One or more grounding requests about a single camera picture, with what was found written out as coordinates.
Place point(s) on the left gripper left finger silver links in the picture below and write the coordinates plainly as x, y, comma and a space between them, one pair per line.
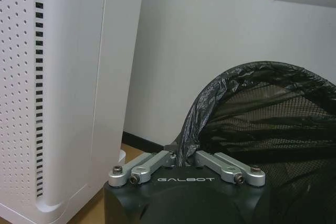
147, 165

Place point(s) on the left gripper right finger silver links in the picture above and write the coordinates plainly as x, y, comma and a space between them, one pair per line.
225, 167

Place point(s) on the black mesh trash bin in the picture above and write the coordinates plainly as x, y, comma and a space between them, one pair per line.
275, 140

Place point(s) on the black plastic bin liner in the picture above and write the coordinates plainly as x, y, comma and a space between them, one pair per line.
210, 95

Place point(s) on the black skirting board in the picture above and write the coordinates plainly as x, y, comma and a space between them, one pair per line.
143, 140

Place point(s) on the white perforated air purifier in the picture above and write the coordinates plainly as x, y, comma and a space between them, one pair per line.
50, 90

